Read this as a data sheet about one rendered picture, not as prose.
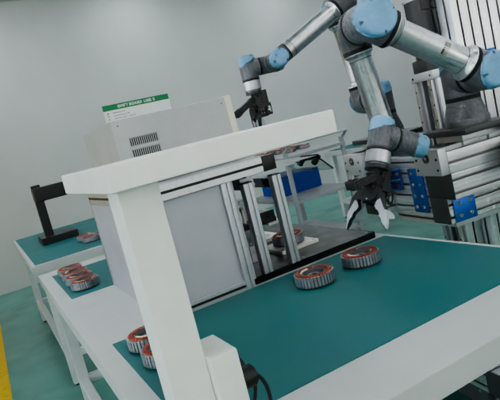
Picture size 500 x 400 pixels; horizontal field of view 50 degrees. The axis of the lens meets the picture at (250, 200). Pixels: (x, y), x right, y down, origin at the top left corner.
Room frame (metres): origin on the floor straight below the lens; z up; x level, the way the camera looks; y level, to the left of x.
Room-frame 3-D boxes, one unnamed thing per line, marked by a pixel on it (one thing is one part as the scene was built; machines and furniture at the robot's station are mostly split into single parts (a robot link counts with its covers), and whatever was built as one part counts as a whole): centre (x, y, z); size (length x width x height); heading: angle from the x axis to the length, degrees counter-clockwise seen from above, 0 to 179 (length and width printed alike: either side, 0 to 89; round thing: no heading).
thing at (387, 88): (2.34, -0.64, 1.20); 0.13 x 0.12 x 0.14; 10
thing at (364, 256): (1.52, -0.27, 0.77); 0.11 x 0.11 x 0.04
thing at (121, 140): (1.84, 0.25, 1.22); 0.44 x 0.39 x 0.20; 26
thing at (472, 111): (1.86, -0.79, 1.09); 0.15 x 0.15 x 0.10
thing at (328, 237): (1.96, -0.03, 0.76); 0.64 x 0.47 x 0.02; 26
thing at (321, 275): (1.44, -0.12, 0.77); 0.11 x 0.11 x 0.04
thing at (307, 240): (1.85, -0.10, 0.78); 0.15 x 0.15 x 0.01; 26
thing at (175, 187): (1.82, 0.24, 1.09); 0.68 x 0.44 x 0.05; 26
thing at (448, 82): (1.85, -0.80, 1.20); 0.13 x 0.12 x 0.14; 12
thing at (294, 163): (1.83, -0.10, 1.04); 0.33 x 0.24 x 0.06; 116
